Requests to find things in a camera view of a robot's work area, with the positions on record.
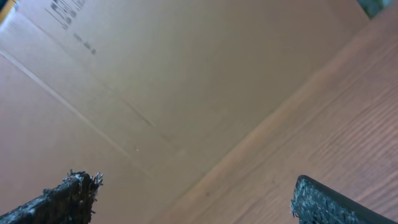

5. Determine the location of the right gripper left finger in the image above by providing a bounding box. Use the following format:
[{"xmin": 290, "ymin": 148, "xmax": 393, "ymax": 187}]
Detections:
[{"xmin": 1, "ymin": 170, "xmax": 103, "ymax": 224}]

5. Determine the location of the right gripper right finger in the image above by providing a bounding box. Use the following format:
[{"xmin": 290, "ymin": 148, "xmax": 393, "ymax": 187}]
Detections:
[{"xmin": 290, "ymin": 175, "xmax": 397, "ymax": 224}]

